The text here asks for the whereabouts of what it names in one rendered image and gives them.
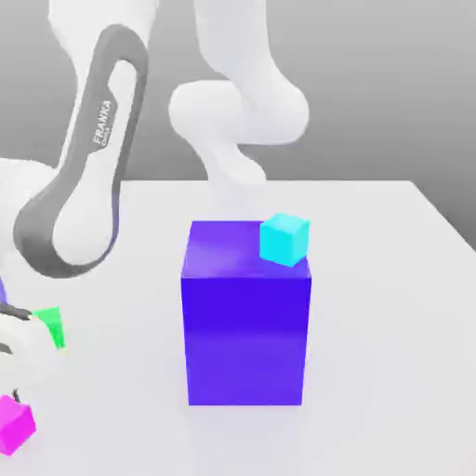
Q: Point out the large purple box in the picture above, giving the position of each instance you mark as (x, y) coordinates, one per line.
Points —
(243, 334)

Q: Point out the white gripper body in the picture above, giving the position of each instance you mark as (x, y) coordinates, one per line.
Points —
(28, 359)

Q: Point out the small magenta cube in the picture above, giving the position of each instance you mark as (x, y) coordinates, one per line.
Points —
(14, 425)

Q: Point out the small green cube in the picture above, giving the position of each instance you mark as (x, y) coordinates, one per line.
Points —
(54, 322)

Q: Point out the small cyan cube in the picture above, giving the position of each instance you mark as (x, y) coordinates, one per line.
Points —
(283, 241)

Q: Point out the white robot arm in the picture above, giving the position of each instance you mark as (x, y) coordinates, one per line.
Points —
(230, 44)

